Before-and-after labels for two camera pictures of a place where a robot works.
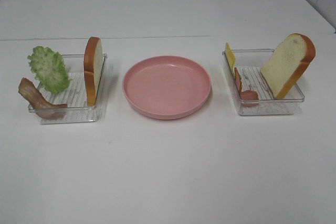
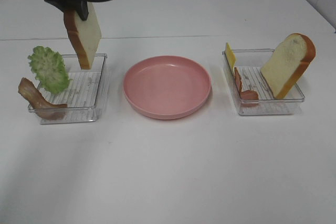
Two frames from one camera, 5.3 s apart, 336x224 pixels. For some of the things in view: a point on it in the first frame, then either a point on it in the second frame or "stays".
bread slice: (93, 60) to (85, 35)
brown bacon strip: (42, 108) stays
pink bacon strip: (249, 98) stays
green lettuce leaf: (48, 67) stays
